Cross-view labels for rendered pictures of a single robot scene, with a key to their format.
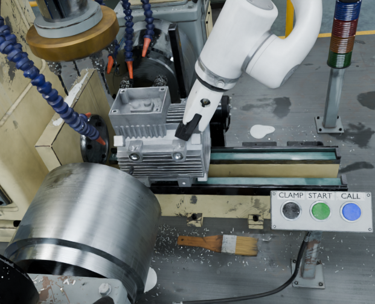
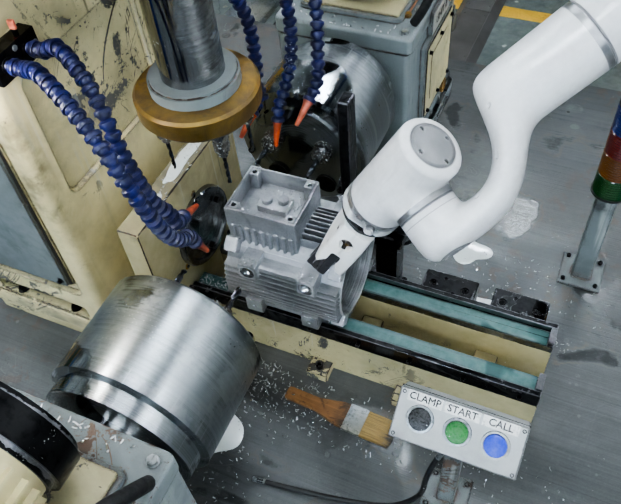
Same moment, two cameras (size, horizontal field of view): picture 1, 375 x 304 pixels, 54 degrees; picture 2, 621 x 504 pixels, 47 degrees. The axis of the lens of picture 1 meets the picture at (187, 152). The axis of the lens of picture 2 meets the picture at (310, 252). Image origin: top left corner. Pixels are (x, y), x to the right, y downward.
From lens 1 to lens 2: 36 cm
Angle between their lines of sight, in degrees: 11
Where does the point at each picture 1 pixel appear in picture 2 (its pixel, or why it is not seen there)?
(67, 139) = not seen: hidden behind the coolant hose
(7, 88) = not seen: hidden behind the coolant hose
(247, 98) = (472, 184)
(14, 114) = (100, 171)
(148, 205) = (241, 356)
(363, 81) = not seen: outside the picture
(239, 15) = (401, 167)
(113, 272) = (171, 436)
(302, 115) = (546, 242)
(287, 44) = (457, 217)
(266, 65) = (424, 235)
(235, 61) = (390, 213)
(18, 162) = (92, 237)
